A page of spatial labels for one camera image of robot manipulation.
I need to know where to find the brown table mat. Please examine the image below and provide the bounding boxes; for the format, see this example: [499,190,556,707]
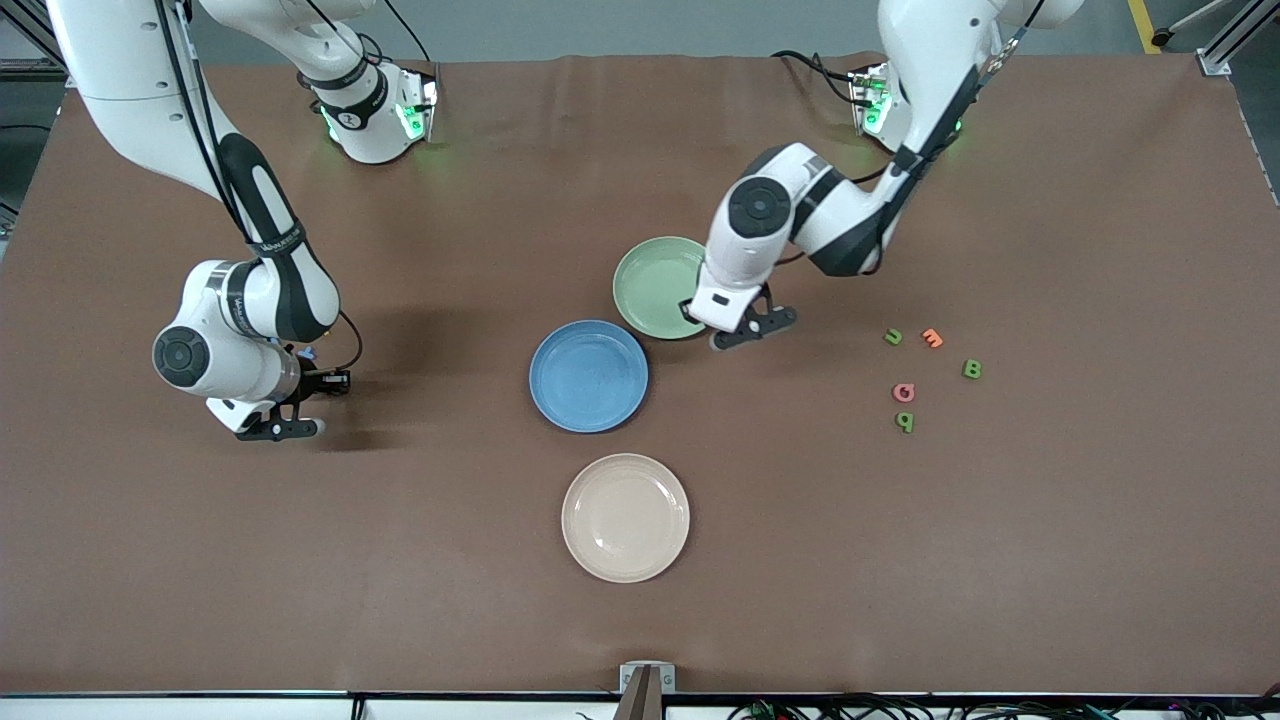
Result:
[0,52,1280,696]

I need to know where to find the green plate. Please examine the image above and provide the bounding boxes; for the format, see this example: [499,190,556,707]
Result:
[612,236,713,341]

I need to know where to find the dark post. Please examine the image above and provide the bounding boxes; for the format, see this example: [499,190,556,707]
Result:
[612,667,664,720]

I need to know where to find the black base cable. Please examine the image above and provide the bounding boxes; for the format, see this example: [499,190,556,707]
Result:
[770,50,863,106]
[383,0,438,66]

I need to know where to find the grey metal bracket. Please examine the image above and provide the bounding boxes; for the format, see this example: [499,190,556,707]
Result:
[619,662,677,694]

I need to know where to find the black right base cable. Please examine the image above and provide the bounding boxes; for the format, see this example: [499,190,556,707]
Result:
[383,0,438,66]

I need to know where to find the grey stand leg with caster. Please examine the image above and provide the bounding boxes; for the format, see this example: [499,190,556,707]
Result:
[1150,0,1241,48]

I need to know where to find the cream plate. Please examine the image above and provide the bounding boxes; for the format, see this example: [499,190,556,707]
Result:
[561,453,691,584]

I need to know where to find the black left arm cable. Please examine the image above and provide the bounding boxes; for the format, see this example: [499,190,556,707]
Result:
[775,0,1051,276]

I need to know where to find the tangled floor cables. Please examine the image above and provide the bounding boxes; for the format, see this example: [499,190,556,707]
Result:
[730,690,1280,720]

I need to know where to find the aluminium frame profile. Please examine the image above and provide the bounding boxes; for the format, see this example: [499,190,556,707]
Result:
[0,0,71,83]
[1195,0,1280,78]

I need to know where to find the blue plate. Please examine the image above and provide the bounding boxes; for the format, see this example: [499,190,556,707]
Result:
[529,319,650,434]

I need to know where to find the black left base cable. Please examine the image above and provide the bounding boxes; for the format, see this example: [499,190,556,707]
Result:
[770,50,863,106]

